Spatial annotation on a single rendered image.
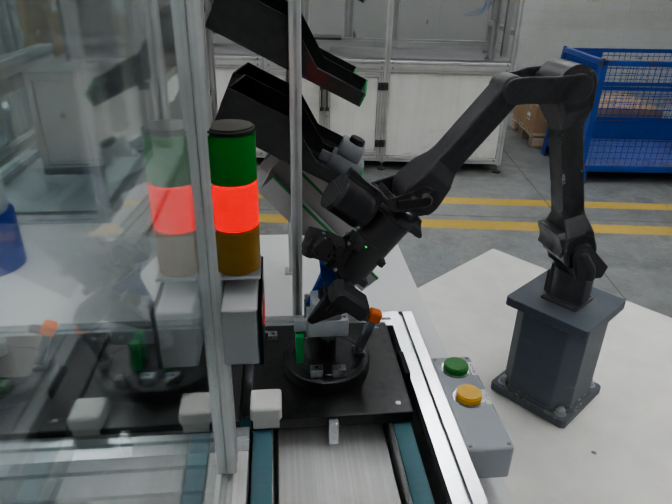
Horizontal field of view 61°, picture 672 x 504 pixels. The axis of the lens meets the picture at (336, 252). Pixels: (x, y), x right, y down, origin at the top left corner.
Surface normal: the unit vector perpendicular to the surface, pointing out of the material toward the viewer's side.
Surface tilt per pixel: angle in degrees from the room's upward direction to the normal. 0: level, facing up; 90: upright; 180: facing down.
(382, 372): 0
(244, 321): 90
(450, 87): 90
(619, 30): 90
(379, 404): 0
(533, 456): 0
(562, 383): 90
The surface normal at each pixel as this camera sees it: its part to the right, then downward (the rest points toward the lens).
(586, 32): -0.03, 0.45
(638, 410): 0.02, -0.89
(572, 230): 0.07, -0.04
